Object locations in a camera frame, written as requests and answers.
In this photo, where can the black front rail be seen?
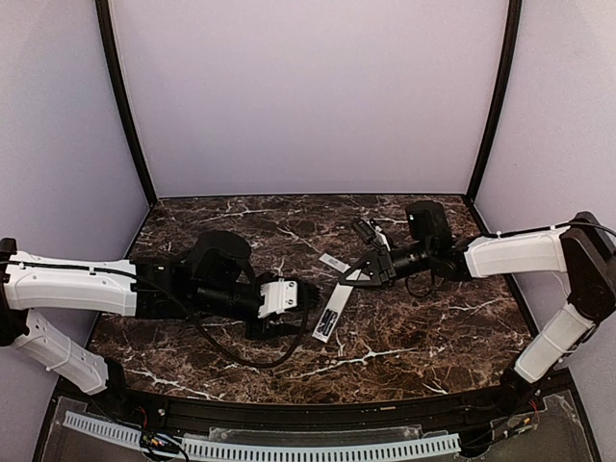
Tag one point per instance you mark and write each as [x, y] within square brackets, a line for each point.
[458, 411]

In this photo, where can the white battery cover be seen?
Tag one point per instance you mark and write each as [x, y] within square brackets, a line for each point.
[334, 263]

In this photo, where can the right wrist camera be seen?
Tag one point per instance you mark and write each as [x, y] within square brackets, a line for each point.
[371, 233]

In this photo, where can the white cable duct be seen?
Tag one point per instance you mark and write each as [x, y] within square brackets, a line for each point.
[203, 450]
[109, 432]

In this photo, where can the left black frame post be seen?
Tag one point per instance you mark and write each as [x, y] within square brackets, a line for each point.
[108, 39]

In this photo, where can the right white cable duct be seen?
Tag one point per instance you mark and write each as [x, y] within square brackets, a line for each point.
[203, 450]

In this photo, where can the white remote control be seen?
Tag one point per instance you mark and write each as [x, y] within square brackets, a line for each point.
[331, 313]

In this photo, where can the black frame post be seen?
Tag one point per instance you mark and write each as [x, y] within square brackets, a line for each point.
[108, 39]
[510, 35]

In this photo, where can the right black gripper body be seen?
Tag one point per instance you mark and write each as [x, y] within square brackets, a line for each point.
[383, 269]

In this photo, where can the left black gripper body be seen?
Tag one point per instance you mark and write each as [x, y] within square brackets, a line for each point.
[260, 327]

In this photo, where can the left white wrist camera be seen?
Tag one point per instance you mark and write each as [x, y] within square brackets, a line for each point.
[278, 297]

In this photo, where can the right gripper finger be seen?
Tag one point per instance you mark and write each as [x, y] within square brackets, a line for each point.
[361, 266]
[362, 281]

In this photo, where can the left white cable duct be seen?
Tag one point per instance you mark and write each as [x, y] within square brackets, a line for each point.
[109, 432]

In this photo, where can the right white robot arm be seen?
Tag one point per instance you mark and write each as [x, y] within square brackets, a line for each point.
[581, 248]

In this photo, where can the right black frame post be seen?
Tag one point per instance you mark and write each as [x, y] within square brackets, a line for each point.
[510, 35]

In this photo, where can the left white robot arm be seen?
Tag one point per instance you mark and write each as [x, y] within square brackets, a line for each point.
[213, 278]

